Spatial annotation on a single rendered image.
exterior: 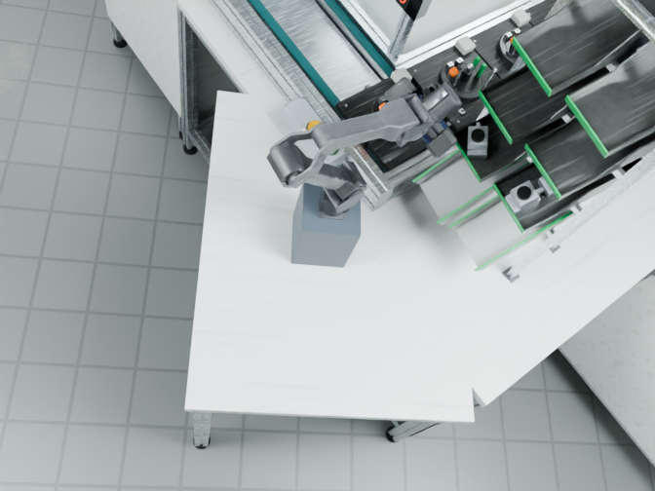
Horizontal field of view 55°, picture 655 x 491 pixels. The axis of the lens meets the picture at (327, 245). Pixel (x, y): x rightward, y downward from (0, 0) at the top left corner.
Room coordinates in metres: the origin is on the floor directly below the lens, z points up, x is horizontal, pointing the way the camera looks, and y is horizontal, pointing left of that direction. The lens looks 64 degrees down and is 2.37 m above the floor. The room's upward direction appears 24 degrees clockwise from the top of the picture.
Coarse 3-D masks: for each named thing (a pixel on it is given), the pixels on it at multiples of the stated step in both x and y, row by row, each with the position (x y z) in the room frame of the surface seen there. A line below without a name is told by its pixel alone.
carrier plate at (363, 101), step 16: (384, 80) 1.25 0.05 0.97; (352, 96) 1.15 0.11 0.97; (368, 96) 1.17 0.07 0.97; (352, 112) 1.10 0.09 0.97; (368, 112) 1.12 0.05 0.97; (448, 128) 1.18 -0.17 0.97; (368, 144) 1.02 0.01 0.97; (384, 144) 1.04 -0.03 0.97; (416, 144) 1.09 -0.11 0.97; (384, 160) 1.00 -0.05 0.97; (400, 160) 1.02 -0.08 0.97
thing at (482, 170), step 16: (464, 128) 0.99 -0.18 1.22; (496, 128) 1.02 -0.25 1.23; (544, 128) 1.05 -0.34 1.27; (464, 144) 0.97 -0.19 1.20; (496, 144) 0.98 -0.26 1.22; (512, 144) 0.99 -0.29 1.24; (480, 160) 0.94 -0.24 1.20; (496, 160) 0.95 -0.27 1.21; (512, 160) 0.96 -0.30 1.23; (480, 176) 0.90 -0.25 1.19
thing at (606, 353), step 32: (640, 288) 1.13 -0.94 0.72; (608, 320) 1.11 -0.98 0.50; (640, 320) 1.08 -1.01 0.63; (576, 352) 1.08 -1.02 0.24; (608, 352) 1.05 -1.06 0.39; (640, 352) 1.03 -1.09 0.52; (608, 384) 1.00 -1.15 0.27; (640, 384) 0.98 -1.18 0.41; (640, 416) 0.92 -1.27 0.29; (640, 448) 0.87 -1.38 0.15
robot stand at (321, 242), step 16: (304, 192) 0.75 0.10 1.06; (320, 192) 0.77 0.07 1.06; (304, 208) 0.71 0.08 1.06; (352, 208) 0.77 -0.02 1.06; (304, 224) 0.67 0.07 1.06; (320, 224) 0.69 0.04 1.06; (336, 224) 0.71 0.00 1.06; (352, 224) 0.73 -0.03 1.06; (304, 240) 0.66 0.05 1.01; (320, 240) 0.68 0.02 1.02; (336, 240) 0.69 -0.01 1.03; (352, 240) 0.70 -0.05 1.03; (304, 256) 0.67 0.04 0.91; (320, 256) 0.68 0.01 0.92; (336, 256) 0.70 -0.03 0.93
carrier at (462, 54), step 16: (448, 48) 1.46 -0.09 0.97; (464, 48) 1.47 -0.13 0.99; (416, 64) 1.35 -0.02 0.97; (432, 64) 1.38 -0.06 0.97; (448, 64) 1.37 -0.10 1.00; (464, 64) 1.41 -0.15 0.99; (480, 64) 1.45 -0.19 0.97; (416, 80) 1.30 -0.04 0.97; (432, 80) 1.32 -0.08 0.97; (448, 80) 1.33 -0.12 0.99; (464, 80) 1.34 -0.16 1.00; (480, 80) 1.38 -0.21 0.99; (496, 80) 1.42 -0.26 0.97; (464, 96) 1.29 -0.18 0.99; (480, 112) 1.28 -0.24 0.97
